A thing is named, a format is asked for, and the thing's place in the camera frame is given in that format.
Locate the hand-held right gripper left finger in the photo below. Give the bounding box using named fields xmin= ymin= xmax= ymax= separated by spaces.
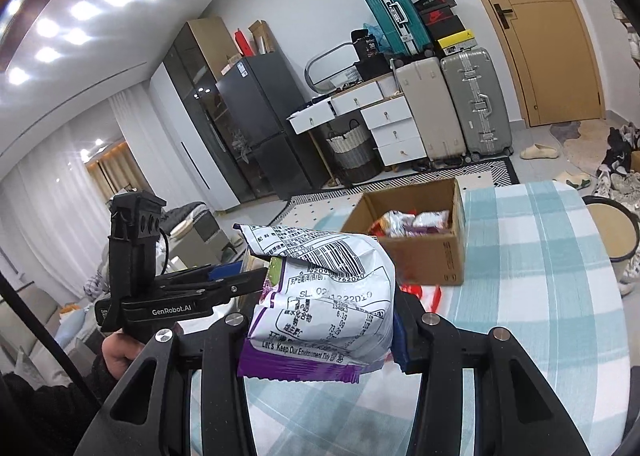
xmin=85 ymin=313 xmax=258 ymax=456

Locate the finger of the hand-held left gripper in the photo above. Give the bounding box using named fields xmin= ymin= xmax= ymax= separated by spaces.
xmin=200 ymin=270 xmax=266 ymax=304
xmin=155 ymin=263 xmax=246 ymax=287

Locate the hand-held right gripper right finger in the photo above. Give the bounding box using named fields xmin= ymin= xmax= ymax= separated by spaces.
xmin=392 ymin=293 xmax=593 ymax=456

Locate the white purple snack packet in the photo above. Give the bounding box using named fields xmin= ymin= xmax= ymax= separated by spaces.
xmin=234 ymin=222 xmax=396 ymax=384

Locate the brown cardboard box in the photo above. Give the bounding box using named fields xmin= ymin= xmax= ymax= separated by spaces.
xmin=340 ymin=177 xmax=467 ymax=287

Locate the purple orange snack packet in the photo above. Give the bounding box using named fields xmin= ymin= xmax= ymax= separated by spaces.
xmin=412 ymin=211 xmax=450 ymax=231

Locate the person's left forearm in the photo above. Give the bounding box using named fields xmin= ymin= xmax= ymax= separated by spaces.
xmin=0 ymin=368 xmax=108 ymax=456

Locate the person's left hand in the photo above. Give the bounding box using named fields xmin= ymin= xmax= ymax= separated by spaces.
xmin=102 ymin=331 xmax=146 ymax=379

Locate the grey upholstered sofa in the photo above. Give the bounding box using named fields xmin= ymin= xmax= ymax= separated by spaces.
xmin=165 ymin=201 xmax=226 ymax=257

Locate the white sheer curtain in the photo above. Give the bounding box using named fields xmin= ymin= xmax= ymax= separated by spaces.
xmin=0 ymin=86 xmax=166 ymax=297

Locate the white wardrobe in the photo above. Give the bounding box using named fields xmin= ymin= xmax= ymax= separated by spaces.
xmin=150 ymin=60 xmax=241 ymax=211

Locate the dark grey refrigerator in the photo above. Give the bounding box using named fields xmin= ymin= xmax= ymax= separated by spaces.
xmin=215 ymin=53 xmax=331 ymax=201

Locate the glass door cabinet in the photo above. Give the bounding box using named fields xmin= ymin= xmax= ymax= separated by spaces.
xmin=162 ymin=17 xmax=241 ymax=201

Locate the woven laundry basket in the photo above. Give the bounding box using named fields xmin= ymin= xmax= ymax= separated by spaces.
xmin=326 ymin=119 xmax=382 ymax=183

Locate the white drawer desk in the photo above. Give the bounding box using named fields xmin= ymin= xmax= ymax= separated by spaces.
xmin=286 ymin=73 xmax=428 ymax=171

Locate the tall red box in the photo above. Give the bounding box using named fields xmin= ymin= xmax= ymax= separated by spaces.
xmin=232 ymin=28 xmax=256 ymax=58

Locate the tall open cardboard box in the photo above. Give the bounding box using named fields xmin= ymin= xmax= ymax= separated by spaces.
xmin=248 ymin=20 xmax=276 ymax=56

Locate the round stool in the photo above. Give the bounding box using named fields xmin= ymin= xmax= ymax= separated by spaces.
xmin=582 ymin=195 xmax=640 ymax=264

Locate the beige slipper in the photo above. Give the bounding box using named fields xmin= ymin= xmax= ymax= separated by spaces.
xmin=520 ymin=143 xmax=561 ymax=160

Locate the green slipper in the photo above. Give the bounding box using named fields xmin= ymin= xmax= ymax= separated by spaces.
xmin=552 ymin=171 xmax=593 ymax=191

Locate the beige suitcase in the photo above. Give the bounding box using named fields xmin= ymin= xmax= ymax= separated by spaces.
xmin=395 ymin=56 xmax=463 ymax=164

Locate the black storage crate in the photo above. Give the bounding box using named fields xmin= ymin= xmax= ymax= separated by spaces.
xmin=354 ymin=58 xmax=396 ymax=81

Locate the silver suitcase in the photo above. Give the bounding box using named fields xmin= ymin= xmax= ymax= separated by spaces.
xmin=440 ymin=47 xmax=515 ymax=161

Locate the irregular grey door mat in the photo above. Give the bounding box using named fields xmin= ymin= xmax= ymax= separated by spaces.
xmin=547 ymin=121 xmax=613 ymax=171

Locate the blue plastic bag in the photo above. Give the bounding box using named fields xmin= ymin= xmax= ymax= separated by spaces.
xmin=362 ymin=23 xmax=388 ymax=54

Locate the pile of loose shoes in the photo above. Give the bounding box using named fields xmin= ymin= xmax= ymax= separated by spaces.
xmin=592 ymin=123 xmax=640 ymax=297

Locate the teal suitcase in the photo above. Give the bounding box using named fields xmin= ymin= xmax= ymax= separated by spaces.
xmin=359 ymin=0 xmax=435 ymax=58

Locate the yellow black shoe box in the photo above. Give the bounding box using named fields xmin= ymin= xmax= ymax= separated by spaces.
xmin=434 ymin=30 xmax=476 ymax=56

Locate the wooden door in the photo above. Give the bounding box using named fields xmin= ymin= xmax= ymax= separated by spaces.
xmin=440 ymin=0 xmax=606 ymax=127

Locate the plain black shoe box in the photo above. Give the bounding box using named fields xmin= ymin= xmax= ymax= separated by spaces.
xmin=425 ymin=16 xmax=466 ymax=39

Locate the red logo shoe box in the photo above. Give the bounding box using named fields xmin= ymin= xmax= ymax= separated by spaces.
xmin=417 ymin=6 xmax=453 ymax=26

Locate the black cable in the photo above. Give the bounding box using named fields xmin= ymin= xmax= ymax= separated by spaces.
xmin=0 ymin=276 xmax=101 ymax=407

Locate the oval metal mirror frame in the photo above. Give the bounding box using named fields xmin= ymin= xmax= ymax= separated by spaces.
xmin=305 ymin=40 xmax=361 ymax=94

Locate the black door handle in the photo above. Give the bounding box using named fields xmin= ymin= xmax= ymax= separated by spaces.
xmin=492 ymin=2 xmax=516 ymax=29

